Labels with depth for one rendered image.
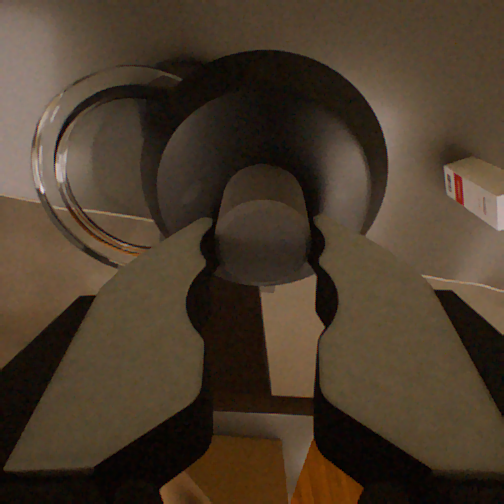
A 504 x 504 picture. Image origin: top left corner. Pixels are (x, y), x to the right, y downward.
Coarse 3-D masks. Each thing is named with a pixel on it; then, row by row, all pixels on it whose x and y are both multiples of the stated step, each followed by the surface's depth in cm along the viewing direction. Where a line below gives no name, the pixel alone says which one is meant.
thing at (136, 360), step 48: (192, 240) 10; (144, 288) 8; (192, 288) 8; (96, 336) 7; (144, 336) 7; (192, 336) 7; (96, 384) 6; (144, 384) 6; (192, 384) 6; (48, 432) 6; (96, 432) 5; (144, 432) 5; (192, 432) 6
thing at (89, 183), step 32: (64, 96) 17; (96, 96) 17; (128, 96) 17; (160, 96) 17; (64, 128) 17; (96, 128) 23; (128, 128) 31; (32, 160) 18; (64, 160) 19; (96, 160) 24; (128, 160) 29; (64, 192) 19; (96, 192) 23; (128, 192) 26; (64, 224) 20; (96, 224) 21; (128, 224) 23; (96, 256) 21; (128, 256) 21
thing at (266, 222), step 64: (256, 64) 11; (320, 64) 12; (192, 128) 12; (256, 128) 12; (320, 128) 12; (192, 192) 13; (256, 192) 10; (320, 192) 13; (384, 192) 14; (256, 256) 11
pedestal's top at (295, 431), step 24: (216, 408) 62; (240, 408) 62; (264, 408) 63; (288, 408) 64; (312, 408) 64; (216, 432) 64; (240, 432) 64; (264, 432) 64; (288, 432) 65; (312, 432) 65; (288, 456) 68; (288, 480) 72
